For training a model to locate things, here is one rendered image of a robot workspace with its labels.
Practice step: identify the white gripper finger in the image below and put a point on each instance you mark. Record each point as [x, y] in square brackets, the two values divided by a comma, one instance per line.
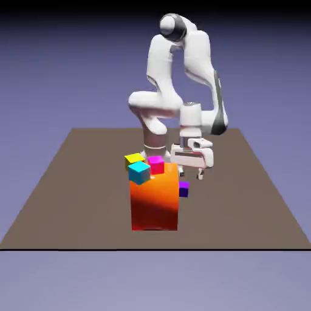
[181, 171]
[200, 173]

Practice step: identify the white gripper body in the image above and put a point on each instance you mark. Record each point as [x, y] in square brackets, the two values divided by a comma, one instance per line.
[189, 159]

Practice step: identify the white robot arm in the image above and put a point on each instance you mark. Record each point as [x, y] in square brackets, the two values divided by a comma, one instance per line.
[160, 73]

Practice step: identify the small purple cube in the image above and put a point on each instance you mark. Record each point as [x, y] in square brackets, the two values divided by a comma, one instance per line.
[184, 189]

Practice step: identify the small magenta cube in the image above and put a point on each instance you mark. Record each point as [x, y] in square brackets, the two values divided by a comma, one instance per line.
[156, 165]

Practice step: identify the small cyan cube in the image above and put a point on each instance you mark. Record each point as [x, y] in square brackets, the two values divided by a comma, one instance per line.
[139, 173]

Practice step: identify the small yellow cube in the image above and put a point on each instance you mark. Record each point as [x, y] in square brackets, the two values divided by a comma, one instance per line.
[133, 159]

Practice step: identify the large orange box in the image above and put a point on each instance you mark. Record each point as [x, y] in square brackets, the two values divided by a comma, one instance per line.
[155, 201]

